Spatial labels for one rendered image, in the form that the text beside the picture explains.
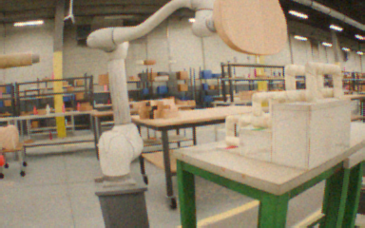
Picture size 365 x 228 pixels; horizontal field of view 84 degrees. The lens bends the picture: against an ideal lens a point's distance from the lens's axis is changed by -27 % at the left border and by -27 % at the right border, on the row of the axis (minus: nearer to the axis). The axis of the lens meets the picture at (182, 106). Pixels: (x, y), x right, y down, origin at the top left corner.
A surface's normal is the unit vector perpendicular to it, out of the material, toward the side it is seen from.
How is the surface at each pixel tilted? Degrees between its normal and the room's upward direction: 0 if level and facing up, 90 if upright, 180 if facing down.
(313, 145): 90
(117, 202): 90
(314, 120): 90
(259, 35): 93
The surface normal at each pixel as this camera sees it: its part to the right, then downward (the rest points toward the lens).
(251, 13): 0.44, 0.07
